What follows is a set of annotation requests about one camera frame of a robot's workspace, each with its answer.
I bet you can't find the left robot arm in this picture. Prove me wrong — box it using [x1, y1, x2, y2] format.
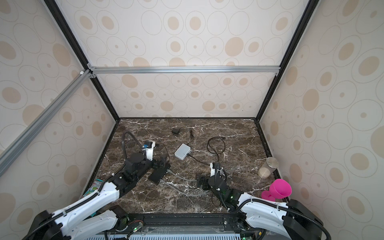
[24, 130, 170, 240]

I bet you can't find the aluminium crossbar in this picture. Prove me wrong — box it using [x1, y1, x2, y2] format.
[1, 70, 91, 175]
[91, 66, 280, 74]

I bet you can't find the black corner frame post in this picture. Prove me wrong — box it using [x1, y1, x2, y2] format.
[255, 0, 320, 123]
[43, 0, 120, 122]

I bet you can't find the pink silicone funnel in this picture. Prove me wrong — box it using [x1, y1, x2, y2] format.
[261, 179, 292, 201]

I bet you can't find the black power adapter far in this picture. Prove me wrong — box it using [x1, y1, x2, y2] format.
[172, 128, 180, 135]

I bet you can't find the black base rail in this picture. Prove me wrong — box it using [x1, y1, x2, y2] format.
[53, 212, 313, 240]

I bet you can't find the black corner frame post right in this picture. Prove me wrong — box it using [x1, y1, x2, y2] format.
[255, 0, 320, 123]

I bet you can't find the aluminium crossbar left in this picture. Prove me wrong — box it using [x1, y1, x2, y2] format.
[1, 70, 91, 175]

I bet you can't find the black corner frame post left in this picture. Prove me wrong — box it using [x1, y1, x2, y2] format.
[43, 0, 120, 122]

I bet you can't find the white rectangular box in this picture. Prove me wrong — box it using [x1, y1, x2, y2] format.
[174, 144, 191, 160]

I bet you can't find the black ethernet cable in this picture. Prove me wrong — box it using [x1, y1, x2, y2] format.
[187, 136, 227, 167]

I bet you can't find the aluminium crossbar back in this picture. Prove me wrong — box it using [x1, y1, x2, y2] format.
[91, 66, 280, 74]

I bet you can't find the black network switch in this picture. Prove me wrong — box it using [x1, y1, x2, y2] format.
[148, 163, 171, 185]

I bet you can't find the green snack packet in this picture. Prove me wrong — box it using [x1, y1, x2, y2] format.
[83, 179, 103, 197]

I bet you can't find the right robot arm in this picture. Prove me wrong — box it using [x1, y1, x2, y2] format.
[196, 172, 332, 240]

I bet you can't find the adapter black cable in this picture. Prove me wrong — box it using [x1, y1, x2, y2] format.
[178, 127, 195, 145]

